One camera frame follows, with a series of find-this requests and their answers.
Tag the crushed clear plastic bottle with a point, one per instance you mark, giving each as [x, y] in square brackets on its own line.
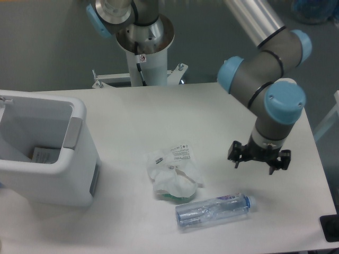
[222, 208]

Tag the blue bag on floor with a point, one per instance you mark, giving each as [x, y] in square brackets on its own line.
[313, 12]

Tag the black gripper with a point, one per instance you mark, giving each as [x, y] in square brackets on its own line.
[277, 159]

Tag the white plastic bag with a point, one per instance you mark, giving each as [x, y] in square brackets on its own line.
[173, 171]

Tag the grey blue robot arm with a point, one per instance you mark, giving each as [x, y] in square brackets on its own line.
[257, 83]

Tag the white trash can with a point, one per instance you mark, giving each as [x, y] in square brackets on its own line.
[30, 120]

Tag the white frame at right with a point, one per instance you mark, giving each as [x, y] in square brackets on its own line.
[328, 121]

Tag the black device at edge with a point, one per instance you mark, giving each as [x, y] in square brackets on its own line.
[329, 225]

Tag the paper scrap inside can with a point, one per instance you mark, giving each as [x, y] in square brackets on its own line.
[45, 155]

